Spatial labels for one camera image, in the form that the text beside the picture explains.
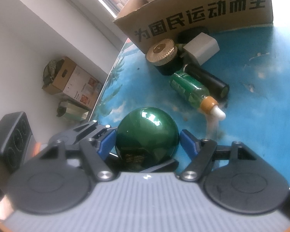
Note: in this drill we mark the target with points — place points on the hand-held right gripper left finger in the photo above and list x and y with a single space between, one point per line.
106 140

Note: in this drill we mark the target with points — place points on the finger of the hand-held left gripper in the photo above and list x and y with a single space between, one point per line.
91 129
164 166

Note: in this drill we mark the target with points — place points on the small cardboard floor box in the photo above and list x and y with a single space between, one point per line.
79 84

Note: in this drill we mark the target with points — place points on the black cylinder tube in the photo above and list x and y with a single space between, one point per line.
207 78

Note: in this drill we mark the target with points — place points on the green dropper bottle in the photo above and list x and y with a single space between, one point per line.
188 88

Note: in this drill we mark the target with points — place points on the dark green bundle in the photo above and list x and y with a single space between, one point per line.
50 72

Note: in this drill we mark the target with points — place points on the printed cardboard box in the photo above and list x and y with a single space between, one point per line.
207 9

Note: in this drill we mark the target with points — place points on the round green jar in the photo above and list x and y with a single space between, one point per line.
145 130

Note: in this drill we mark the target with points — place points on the shiny green carton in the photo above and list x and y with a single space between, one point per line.
75 112

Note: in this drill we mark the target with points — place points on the white charger adapter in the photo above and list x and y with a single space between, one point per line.
201 47

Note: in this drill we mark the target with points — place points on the gold lidded black jar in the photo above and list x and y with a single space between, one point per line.
160 49

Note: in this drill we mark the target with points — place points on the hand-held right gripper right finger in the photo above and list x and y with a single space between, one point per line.
187 142

